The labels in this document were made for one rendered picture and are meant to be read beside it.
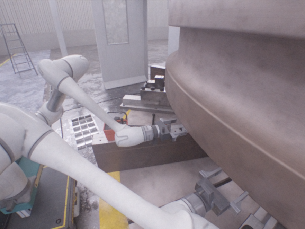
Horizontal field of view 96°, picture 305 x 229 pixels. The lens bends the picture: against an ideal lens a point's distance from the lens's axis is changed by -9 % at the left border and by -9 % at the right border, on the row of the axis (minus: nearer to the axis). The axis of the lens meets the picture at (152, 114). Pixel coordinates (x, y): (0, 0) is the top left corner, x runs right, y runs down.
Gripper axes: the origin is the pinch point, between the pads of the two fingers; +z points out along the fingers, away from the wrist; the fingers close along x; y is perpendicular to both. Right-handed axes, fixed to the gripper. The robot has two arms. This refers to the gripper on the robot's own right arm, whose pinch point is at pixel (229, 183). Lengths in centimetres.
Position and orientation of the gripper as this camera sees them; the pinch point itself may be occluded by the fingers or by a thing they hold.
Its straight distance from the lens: 73.4
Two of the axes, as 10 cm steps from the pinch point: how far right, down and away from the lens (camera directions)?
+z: 8.8, -2.5, 4.0
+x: 4.7, 4.7, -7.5
